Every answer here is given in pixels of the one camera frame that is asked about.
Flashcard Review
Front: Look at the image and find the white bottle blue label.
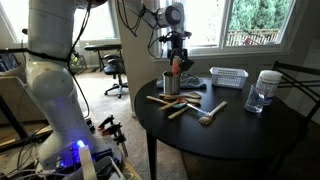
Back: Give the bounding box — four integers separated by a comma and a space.
255, 69, 284, 107

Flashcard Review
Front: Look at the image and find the black orange clamp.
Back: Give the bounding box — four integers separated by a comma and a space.
101, 122, 122, 137
97, 114, 116, 131
114, 130, 130, 158

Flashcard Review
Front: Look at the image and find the black desk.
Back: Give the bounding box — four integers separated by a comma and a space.
83, 43, 123, 73

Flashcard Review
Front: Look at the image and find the white plastic basket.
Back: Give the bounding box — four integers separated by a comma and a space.
209, 66, 250, 90

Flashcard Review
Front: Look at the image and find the wooden robot platform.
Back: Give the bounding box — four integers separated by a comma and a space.
0, 111, 143, 180

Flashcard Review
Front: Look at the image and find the white framed window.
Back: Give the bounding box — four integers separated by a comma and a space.
151, 0, 298, 62

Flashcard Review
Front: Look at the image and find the bright living room window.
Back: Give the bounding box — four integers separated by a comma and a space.
0, 0, 118, 46

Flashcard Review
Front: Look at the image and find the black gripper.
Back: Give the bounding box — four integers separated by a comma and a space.
167, 32, 190, 67

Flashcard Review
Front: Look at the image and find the clear glass cup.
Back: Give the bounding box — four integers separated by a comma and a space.
244, 83, 266, 114

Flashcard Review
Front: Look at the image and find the blue cloth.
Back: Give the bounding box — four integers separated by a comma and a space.
155, 72, 208, 91

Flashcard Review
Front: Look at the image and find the silver tin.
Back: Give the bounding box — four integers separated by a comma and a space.
162, 70, 182, 96

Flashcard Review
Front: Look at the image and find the orange spatula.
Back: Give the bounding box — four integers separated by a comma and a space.
171, 55, 183, 78

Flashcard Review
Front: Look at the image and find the flat wooden spatula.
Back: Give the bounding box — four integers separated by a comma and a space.
158, 91, 203, 102

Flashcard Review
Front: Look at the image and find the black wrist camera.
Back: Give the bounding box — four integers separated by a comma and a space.
157, 30, 193, 43

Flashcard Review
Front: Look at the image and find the black dining chair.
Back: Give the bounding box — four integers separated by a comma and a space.
271, 60, 320, 125

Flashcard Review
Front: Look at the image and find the black spatula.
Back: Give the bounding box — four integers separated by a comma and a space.
179, 58, 195, 77

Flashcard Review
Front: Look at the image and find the long wooden stick utensil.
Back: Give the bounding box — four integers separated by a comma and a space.
146, 95, 171, 106

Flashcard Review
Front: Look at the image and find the wooden spatula teal head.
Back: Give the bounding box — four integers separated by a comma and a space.
167, 101, 193, 121

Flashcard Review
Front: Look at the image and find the white strap device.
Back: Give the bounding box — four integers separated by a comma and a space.
77, 144, 127, 180

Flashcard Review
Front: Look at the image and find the black office chair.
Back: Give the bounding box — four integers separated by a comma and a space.
102, 54, 130, 100

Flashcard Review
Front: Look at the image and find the round black table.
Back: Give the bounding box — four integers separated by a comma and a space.
134, 77, 309, 180

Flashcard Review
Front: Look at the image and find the wooden fork spoon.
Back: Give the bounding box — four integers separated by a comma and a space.
198, 100, 229, 126

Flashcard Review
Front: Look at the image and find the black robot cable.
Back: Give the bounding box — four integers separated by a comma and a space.
66, 0, 94, 119

